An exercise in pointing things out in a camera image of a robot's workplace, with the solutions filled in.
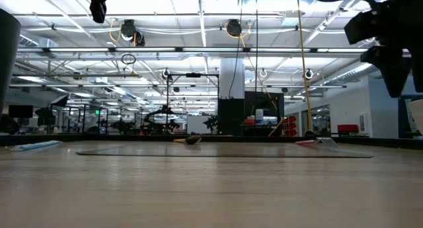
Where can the red bin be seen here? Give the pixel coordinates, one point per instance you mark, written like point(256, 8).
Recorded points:
point(348, 128)

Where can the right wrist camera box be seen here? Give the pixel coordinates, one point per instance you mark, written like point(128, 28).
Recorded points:
point(363, 26)

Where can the black monitor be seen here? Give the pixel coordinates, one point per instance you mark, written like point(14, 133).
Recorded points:
point(20, 111)

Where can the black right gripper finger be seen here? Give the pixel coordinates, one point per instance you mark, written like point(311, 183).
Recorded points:
point(419, 72)
point(393, 69)

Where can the black metal frame rig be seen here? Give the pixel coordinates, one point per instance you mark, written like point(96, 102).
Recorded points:
point(193, 75)

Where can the black upright panel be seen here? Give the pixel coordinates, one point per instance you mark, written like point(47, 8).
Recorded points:
point(264, 100)

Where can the black softbox lamp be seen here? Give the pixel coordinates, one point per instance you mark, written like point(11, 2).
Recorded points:
point(45, 116)

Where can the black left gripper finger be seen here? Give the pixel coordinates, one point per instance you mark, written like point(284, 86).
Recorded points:
point(98, 12)

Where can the black table edge rail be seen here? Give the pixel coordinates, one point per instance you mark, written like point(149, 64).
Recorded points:
point(99, 138)

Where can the white building column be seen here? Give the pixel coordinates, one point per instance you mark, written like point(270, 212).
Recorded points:
point(232, 77)

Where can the red drawer stack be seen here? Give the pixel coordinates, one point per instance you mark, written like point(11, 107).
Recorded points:
point(290, 125)

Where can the grey table mat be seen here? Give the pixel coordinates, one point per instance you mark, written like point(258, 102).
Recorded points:
point(231, 152)

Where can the black cabinet below column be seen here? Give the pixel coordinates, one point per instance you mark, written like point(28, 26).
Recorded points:
point(230, 117)

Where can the white container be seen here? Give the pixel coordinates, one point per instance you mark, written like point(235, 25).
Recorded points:
point(259, 116)

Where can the tall black cup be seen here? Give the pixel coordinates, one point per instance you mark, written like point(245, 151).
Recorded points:
point(8, 56)

